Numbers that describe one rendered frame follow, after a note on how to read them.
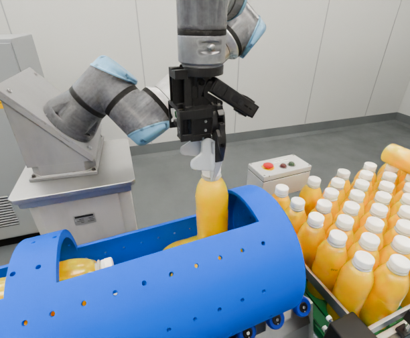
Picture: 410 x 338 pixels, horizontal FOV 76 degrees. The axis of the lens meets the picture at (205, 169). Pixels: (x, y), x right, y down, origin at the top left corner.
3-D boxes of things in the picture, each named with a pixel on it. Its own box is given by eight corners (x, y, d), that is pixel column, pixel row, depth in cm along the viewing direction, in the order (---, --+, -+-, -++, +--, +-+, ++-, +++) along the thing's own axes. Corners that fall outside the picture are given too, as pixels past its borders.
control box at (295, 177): (246, 186, 99) (248, 162, 94) (289, 176, 105) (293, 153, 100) (260, 201, 91) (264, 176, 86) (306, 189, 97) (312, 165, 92)
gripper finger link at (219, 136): (207, 157, 50) (204, 112, 47) (216, 156, 51) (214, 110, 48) (218, 165, 46) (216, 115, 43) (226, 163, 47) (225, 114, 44)
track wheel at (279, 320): (261, 310, 60) (266, 313, 58) (278, 303, 61) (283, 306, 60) (266, 330, 59) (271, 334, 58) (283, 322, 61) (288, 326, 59)
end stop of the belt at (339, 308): (257, 222, 89) (258, 215, 88) (259, 221, 89) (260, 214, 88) (357, 337, 57) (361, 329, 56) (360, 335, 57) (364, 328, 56)
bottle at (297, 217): (295, 243, 87) (306, 198, 78) (301, 260, 81) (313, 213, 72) (273, 242, 88) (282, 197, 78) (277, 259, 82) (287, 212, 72)
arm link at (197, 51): (214, 33, 45) (236, 36, 38) (213, 62, 47) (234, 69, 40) (171, 33, 42) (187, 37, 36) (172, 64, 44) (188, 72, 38)
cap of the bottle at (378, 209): (387, 212, 73) (390, 206, 72) (384, 218, 70) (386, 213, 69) (372, 206, 75) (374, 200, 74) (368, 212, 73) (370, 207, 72)
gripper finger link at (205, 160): (189, 185, 50) (185, 139, 47) (217, 179, 52) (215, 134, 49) (194, 192, 48) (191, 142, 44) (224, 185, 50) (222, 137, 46)
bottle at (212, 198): (199, 257, 58) (195, 182, 50) (195, 236, 64) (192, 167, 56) (230, 253, 59) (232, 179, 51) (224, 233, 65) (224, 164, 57)
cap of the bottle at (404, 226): (400, 235, 65) (403, 229, 64) (391, 224, 69) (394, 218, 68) (417, 235, 65) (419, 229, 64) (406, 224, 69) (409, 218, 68)
